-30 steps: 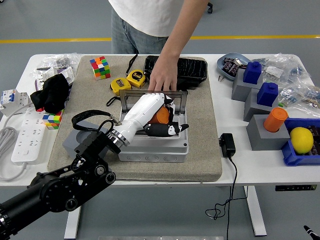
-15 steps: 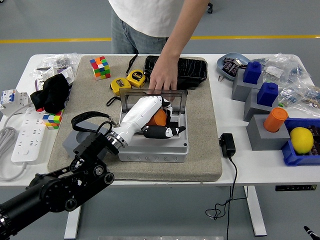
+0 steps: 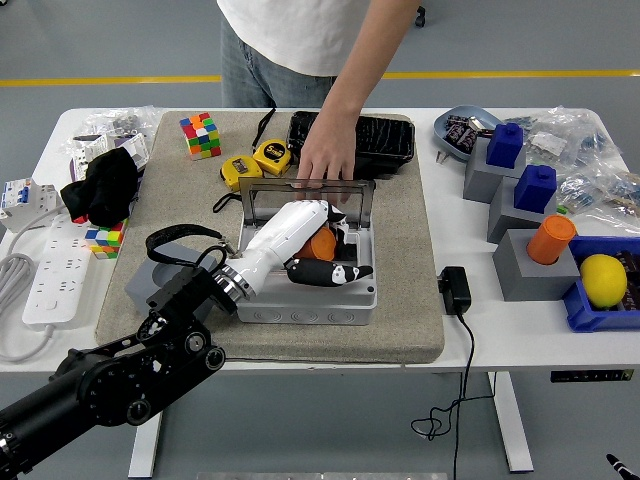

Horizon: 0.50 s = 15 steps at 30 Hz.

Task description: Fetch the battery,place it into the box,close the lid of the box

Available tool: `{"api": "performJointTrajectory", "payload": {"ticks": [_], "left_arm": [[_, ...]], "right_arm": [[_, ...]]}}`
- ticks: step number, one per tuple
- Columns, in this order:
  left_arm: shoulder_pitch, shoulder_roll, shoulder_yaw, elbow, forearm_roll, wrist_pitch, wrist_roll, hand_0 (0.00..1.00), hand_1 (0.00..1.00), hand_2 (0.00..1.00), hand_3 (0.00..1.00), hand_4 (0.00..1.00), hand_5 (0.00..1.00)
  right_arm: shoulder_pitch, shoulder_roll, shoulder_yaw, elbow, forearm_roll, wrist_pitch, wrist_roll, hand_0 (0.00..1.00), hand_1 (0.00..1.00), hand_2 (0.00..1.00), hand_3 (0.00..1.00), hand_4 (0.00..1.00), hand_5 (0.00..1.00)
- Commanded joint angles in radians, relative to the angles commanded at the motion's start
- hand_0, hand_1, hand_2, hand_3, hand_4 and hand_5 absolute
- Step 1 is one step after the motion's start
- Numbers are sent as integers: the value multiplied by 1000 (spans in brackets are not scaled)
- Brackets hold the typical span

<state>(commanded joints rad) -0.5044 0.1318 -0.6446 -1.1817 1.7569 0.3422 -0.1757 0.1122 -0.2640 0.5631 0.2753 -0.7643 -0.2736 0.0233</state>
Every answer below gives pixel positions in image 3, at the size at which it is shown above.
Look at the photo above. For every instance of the dark snack packet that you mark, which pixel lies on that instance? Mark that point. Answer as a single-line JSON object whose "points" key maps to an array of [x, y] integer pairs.
{"points": [[462, 139], [456, 122]]}

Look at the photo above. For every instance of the clear bag of components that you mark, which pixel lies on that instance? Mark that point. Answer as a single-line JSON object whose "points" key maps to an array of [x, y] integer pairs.
{"points": [[615, 195], [565, 130]]}

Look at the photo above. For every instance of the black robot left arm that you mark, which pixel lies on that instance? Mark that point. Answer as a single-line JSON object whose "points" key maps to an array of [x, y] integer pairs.
{"points": [[125, 380]]}

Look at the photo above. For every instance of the black cloth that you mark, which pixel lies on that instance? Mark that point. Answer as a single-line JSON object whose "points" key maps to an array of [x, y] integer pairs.
{"points": [[107, 185]]}

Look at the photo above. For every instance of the large colourful puzzle cube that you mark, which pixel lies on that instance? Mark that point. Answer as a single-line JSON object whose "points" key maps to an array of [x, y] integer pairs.
{"points": [[200, 135]]}

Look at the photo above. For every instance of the small metal screws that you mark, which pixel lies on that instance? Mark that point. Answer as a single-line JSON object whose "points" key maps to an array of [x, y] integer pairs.
{"points": [[441, 157]]}

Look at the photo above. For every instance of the dark packets in bin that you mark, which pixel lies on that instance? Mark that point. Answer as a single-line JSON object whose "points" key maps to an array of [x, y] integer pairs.
{"points": [[632, 295]]}

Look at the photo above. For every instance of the black power adapter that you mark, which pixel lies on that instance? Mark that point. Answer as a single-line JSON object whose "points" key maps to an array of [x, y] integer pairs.
{"points": [[457, 292]]}

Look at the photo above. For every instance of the yellow tape measure black label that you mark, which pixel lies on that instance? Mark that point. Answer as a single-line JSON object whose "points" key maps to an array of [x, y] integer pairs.
{"points": [[272, 155]]}

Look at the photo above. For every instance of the blue-grey dish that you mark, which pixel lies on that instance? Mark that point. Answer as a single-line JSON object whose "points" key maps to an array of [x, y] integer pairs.
{"points": [[462, 109]]}

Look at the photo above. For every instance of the small colourful puzzle cube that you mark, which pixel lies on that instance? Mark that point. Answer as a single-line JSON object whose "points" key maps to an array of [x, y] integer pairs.
{"points": [[105, 240]]}

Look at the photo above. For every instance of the grey electrical box with lid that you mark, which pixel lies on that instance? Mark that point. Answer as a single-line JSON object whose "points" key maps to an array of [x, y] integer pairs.
{"points": [[305, 315]]}

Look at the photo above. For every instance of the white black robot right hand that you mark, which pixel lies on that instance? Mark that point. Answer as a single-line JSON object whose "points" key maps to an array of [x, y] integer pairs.
{"points": [[620, 467]]}

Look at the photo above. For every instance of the black plastic tray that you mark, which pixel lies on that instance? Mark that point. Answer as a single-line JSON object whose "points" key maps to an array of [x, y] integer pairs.
{"points": [[385, 140]]}

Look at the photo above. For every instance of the person's left forearm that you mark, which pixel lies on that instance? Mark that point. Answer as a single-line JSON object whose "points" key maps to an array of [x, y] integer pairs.
{"points": [[355, 75]]}

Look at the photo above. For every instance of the black office chair base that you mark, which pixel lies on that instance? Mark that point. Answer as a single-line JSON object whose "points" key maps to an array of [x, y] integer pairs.
{"points": [[421, 17]]}

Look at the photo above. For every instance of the clear bag of screws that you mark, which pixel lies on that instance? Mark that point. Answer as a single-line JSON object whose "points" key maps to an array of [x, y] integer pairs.
{"points": [[107, 120]]}

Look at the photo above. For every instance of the orange cylinder battery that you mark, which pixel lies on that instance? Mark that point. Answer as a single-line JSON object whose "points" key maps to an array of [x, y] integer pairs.
{"points": [[550, 240], [320, 245]]}

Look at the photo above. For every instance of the person's left hand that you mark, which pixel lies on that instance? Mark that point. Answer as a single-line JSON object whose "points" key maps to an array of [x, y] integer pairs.
{"points": [[327, 150]]}

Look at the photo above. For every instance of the grey block holder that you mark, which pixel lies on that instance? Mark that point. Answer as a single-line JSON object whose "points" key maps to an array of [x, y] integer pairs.
{"points": [[505, 215], [530, 280], [482, 180]]}

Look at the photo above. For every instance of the beige padded mat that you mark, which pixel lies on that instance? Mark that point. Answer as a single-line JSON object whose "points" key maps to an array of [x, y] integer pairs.
{"points": [[400, 225]]}

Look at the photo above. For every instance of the yellow lemon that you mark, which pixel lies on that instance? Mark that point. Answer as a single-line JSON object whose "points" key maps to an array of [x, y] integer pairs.
{"points": [[602, 280]]}

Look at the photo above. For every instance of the grey block with round hole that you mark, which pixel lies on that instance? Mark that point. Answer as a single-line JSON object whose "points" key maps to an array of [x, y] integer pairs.
{"points": [[142, 287]]}

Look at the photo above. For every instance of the yellow tape measure small window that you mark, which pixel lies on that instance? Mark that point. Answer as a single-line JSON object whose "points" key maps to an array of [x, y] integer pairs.
{"points": [[240, 170]]}

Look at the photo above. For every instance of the person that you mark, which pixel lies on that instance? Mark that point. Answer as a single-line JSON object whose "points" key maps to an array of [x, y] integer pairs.
{"points": [[290, 35]]}

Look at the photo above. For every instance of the white switch packaging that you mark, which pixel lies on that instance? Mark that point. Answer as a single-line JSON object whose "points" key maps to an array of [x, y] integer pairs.
{"points": [[95, 145]]}

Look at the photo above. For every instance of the blue plastic bin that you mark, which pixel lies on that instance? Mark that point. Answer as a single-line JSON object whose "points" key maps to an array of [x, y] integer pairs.
{"points": [[580, 315]]}

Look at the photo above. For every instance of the white power strip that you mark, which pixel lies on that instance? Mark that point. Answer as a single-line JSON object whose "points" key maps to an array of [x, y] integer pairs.
{"points": [[55, 280]]}

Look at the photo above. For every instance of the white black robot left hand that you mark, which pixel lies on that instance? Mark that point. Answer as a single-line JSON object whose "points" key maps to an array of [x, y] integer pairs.
{"points": [[285, 240]]}

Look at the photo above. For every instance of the white circuit breaker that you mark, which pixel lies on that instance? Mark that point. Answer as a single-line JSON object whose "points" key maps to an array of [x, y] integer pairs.
{"points": [[20, 200]]}

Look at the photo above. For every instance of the blue block with knob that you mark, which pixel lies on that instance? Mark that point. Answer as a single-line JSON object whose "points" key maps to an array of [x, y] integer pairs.
{"points": [[535, 190], [505, 147]]}

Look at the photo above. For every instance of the black table control panel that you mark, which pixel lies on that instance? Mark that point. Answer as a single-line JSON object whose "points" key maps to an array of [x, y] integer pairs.
{"points": [[590, 375]]}

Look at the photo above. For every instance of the white table leg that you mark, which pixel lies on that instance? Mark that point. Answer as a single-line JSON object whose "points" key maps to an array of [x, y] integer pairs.
{"points": [[145, 450], [512, 425]]}

